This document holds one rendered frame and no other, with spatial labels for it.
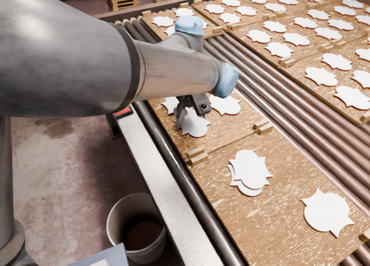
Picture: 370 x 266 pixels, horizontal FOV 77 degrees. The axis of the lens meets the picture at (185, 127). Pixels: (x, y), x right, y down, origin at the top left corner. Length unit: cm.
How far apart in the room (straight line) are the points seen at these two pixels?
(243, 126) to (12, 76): 75
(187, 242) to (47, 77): 55
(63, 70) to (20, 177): 200
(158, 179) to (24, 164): 163
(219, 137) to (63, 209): 134
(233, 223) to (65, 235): 131
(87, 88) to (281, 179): 65
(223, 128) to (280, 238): 38
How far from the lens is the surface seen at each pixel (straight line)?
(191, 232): 67
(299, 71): 121
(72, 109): 22
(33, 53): 20
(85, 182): 192
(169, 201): 70
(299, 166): 81
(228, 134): 82
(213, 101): 92
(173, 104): 90
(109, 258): 73
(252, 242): 66
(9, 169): 41
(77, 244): 174
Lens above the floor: 156
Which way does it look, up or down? 48 degrees down
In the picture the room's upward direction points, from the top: straight up
